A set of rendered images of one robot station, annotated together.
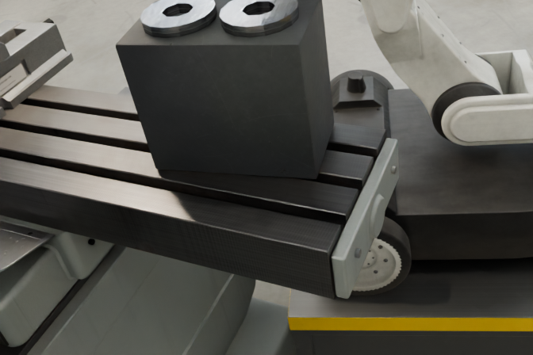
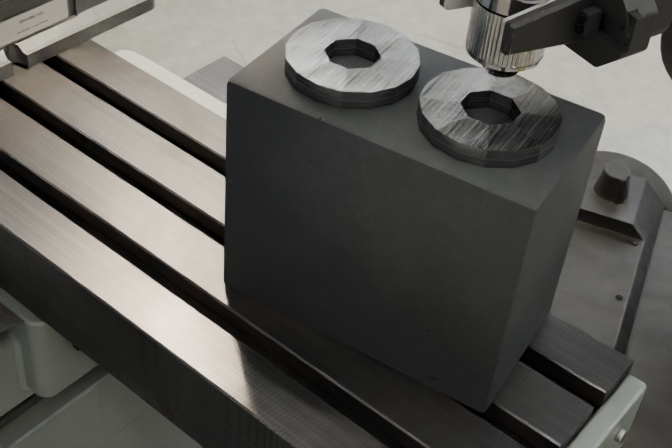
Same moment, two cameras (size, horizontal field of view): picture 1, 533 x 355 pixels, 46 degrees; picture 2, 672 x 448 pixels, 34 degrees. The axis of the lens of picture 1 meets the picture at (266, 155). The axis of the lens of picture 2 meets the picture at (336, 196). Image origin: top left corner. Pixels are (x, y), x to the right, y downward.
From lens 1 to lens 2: 0.13 m
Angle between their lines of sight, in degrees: 5
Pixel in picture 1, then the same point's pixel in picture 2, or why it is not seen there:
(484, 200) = not seen: outside the picture
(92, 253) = (73, 363)
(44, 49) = not seen: outside the picture
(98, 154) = (139, 214)
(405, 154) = (652, 345)
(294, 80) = (506, 259)
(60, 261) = (19, 358)
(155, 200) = (205, 345)
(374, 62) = (659, 115)
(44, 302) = not seen: outside the picture
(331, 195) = not seen: outside the picture
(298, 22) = (549, 160)
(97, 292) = (61, 420)
